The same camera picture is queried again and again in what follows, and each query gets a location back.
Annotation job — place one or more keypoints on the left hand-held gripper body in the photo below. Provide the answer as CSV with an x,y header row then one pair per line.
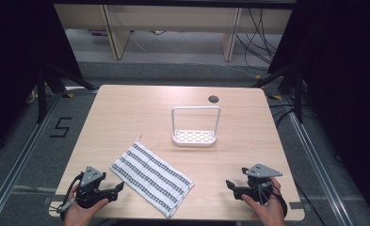
x,y
91,180

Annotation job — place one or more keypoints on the grey metal floor rail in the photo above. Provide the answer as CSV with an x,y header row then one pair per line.
x,y
19,163
317,163

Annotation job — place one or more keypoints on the person's right hand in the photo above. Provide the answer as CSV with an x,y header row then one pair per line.
x,y
272,213

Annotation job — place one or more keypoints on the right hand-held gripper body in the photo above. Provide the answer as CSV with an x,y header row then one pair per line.
x,y
261,171

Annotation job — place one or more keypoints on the yellow black tape piece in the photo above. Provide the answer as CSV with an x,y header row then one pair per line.
x,y
68,95
275,97

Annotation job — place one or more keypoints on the white striped cloth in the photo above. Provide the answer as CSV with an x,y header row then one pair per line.
x,y
151,177

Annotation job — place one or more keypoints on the black metal stand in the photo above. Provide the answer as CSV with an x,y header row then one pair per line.
x,y
41,94
298,94

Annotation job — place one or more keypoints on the grey tape strip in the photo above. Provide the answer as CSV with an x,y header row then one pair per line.
x,y
296,205
52,198

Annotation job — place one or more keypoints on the dark curtain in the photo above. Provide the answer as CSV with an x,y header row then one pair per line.
x,y
345,78
13,62

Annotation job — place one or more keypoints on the person's left hand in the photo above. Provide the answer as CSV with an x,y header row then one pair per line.
x,y
76,216

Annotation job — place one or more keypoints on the dark round table grommet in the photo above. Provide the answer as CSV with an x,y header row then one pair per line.
x,y
213,99

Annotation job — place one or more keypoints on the light wooden desk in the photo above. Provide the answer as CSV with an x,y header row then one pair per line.
x,y
173,15

